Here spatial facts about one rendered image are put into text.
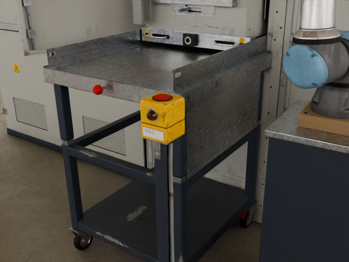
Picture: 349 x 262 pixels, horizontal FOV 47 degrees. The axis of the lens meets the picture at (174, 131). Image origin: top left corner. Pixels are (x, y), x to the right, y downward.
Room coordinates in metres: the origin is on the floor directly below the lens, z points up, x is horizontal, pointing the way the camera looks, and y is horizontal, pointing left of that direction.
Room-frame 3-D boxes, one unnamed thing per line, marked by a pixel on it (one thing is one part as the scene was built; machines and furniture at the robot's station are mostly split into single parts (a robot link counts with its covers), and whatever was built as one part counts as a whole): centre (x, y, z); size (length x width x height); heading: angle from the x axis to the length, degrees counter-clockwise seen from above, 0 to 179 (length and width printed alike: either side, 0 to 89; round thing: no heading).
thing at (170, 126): (0.93, 0.03, 0.85); 0.08 x 0.08 x 0.10; 55
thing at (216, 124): (1.58, 0.04, 0.46); 0.64 x 0.58 x 0.66; 145
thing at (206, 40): (1.76, -0.09, 0.90); 0.54 x 0.05 x 0.06; 55
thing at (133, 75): (1.58, 0.04, 0.82); 0.68 x 0.62 x 0.06; 145
